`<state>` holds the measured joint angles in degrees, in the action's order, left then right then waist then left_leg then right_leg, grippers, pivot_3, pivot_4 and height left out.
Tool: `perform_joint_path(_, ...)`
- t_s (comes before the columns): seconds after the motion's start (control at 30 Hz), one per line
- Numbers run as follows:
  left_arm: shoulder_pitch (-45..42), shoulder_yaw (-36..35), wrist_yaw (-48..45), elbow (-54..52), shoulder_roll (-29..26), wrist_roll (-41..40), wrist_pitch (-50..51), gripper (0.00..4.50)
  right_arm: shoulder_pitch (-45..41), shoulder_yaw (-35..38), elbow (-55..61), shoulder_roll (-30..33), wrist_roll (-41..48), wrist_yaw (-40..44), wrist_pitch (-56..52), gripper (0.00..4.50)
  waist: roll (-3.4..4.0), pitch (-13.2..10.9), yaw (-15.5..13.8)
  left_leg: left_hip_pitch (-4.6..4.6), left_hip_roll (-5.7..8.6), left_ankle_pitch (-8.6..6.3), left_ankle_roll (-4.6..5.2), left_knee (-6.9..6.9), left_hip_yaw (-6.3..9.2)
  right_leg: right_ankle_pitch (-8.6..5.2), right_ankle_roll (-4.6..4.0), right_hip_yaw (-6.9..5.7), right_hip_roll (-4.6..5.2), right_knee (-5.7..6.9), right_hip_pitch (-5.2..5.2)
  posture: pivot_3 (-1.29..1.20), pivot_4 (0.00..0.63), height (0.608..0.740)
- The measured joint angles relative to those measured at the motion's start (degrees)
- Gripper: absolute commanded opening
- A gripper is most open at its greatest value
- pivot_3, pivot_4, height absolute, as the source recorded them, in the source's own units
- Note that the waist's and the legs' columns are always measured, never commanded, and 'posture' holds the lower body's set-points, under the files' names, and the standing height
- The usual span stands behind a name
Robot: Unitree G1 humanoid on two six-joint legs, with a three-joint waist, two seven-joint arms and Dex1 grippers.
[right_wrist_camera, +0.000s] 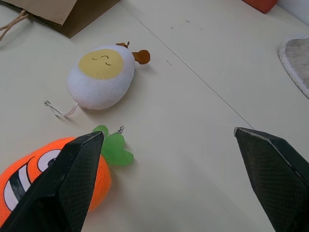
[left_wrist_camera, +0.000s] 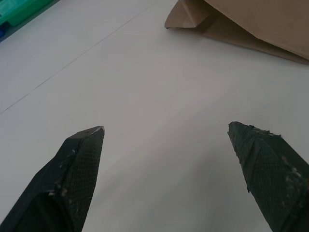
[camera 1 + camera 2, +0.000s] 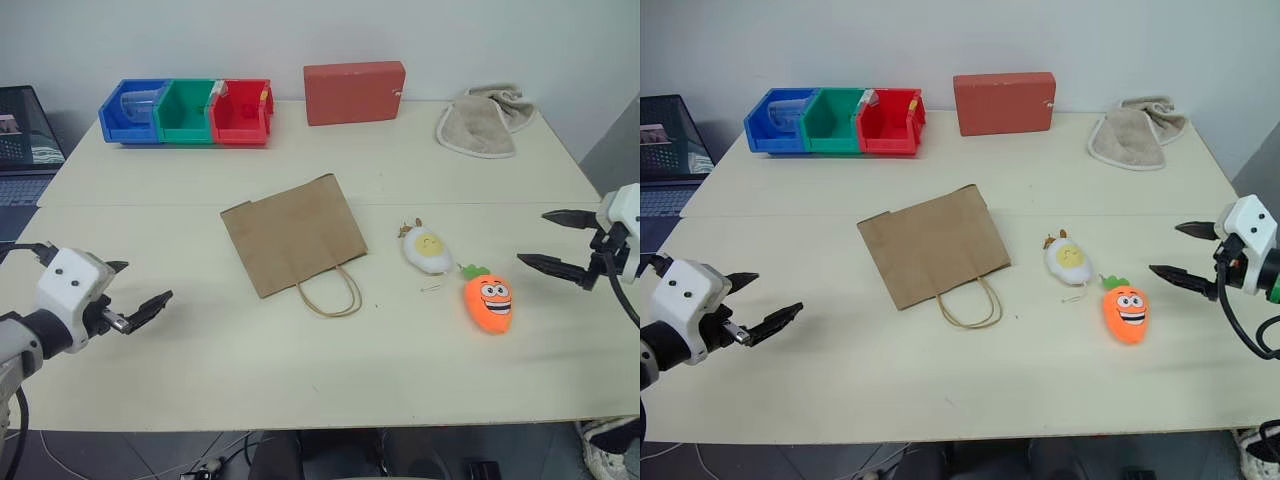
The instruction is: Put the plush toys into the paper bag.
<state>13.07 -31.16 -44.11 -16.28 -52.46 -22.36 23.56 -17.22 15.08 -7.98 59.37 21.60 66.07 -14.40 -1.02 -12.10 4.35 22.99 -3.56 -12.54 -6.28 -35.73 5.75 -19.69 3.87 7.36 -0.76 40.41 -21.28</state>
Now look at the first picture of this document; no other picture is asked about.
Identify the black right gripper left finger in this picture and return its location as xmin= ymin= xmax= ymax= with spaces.
xmin=0 ymin=130 xmax=105 ymax=232

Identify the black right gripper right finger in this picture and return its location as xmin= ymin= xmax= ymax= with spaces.
xmin=233 ymin=127 xmax=309 ymax=232

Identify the brown paper bag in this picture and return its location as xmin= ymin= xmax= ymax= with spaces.
xmin=0 ymin=0 xmax=122 ymax=43

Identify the orange carrot plush toy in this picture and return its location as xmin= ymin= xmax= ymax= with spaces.
xmin=0 ymin=125 xmax=134 ymax=226

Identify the white egg plush toy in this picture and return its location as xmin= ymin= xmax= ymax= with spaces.
xmin=44 ymin=42 xmax=151 ymax=119

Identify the grey white-rimmed mat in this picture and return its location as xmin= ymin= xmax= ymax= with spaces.
xmin=278 ymin=33 xmax=309 ymax=100

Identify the red object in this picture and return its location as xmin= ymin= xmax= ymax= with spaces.
xmin=242 ymin=0 xmax=279 ymax=14

